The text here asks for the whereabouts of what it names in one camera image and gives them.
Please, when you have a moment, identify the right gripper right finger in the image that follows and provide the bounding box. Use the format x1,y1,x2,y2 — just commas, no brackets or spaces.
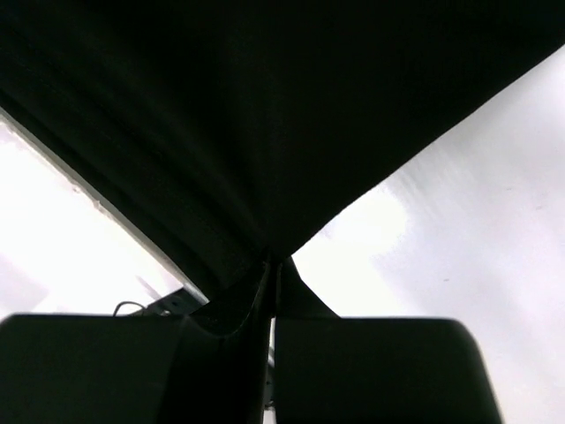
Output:
274,261,502,423

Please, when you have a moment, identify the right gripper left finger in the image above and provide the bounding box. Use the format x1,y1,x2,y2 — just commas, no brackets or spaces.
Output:
0,260,271,424

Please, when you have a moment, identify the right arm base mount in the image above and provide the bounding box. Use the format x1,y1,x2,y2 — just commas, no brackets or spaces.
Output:
112,288,208,316

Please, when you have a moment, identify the black skirt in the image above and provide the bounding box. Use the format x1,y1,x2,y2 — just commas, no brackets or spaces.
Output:
0,0,565,341

